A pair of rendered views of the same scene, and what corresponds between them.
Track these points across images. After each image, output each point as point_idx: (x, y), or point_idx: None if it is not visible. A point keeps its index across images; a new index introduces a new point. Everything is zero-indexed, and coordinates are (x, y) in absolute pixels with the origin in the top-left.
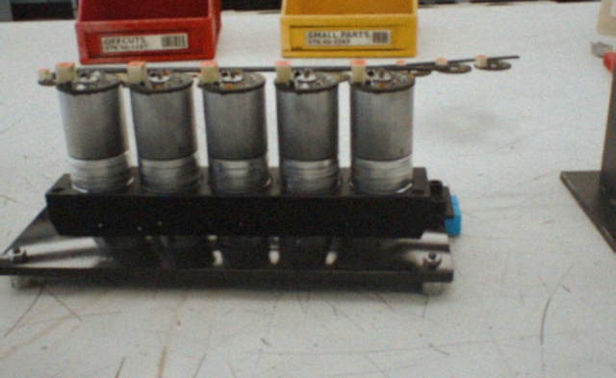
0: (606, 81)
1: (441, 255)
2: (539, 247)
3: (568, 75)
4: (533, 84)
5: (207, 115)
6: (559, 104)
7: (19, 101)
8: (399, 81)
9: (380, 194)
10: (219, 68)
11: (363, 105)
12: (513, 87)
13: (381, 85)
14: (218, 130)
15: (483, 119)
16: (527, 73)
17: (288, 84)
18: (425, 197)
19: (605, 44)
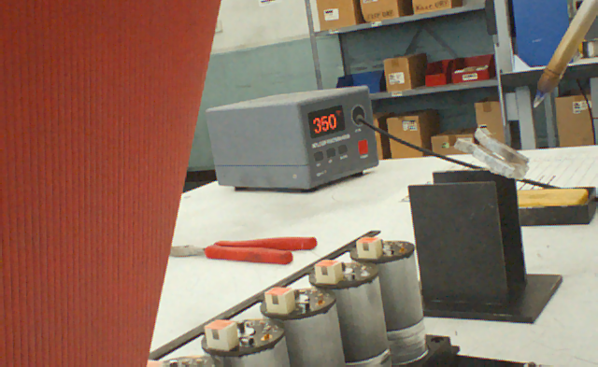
0: (237, 264)
1: (521, 366)
2: (494, 345)
3: (204, 272)
4: (199, 286)
5: (306, 348)
6: (254, 286)
7: None
8: (396, 245)
9: (426, 355)
10: (242, 305)
11: (399, 274)
12: (192, 293)
13: (403, 249)
14: (326, 357)
15: (239, 317)
16: (174, 283)
17: (351, 278)
18: (448, 339)
19: (184, 246)
